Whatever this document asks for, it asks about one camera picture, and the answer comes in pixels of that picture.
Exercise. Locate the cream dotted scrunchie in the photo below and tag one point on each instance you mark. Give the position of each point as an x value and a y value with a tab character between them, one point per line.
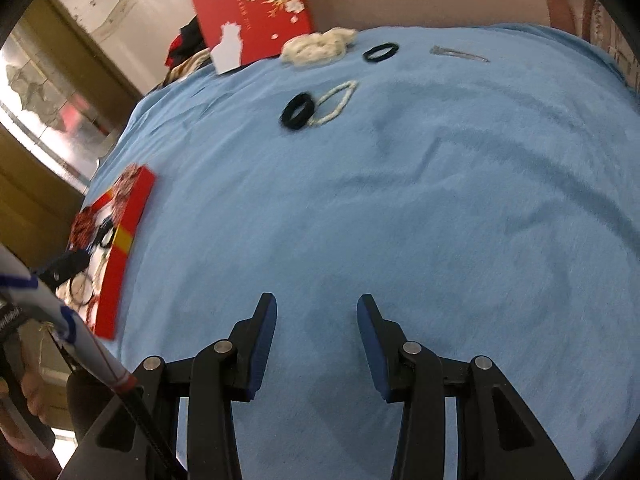
315	47

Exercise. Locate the red polka dot scrunchie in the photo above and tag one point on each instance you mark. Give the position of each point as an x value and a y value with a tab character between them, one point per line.
86	225

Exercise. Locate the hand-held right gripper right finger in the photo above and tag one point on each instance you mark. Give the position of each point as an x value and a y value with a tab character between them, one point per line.
372	345

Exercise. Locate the person's left hand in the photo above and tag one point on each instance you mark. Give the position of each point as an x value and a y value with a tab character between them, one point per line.
32	385

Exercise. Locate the blue cloth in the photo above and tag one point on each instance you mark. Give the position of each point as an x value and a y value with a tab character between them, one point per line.
400	185

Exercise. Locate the red plaid scrunchie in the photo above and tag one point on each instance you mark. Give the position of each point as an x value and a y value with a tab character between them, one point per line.
127	182

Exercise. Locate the black elastic headband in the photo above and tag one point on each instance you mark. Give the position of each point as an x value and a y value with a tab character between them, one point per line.
106	236

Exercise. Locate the dark garment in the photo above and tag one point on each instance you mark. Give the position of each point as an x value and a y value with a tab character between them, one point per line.
187	40

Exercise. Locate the silver hair clip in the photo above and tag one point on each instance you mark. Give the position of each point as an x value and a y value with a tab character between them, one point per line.
455	52

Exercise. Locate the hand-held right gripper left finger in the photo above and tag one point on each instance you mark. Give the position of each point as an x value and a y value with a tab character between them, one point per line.
265	340

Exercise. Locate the wooden cabinet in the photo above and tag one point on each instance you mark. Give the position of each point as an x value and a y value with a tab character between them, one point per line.
30	200

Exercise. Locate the beige striped cloth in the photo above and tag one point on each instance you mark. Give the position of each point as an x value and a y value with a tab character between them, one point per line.
187	69

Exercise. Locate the red gift box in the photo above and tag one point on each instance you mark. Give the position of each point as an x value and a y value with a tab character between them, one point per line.
120	270

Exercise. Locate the wooden armchair striped cushion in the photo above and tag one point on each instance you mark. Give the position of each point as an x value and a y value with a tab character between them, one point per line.
610	30

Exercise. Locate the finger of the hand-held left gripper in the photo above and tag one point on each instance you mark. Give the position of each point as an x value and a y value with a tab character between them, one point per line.
65	265

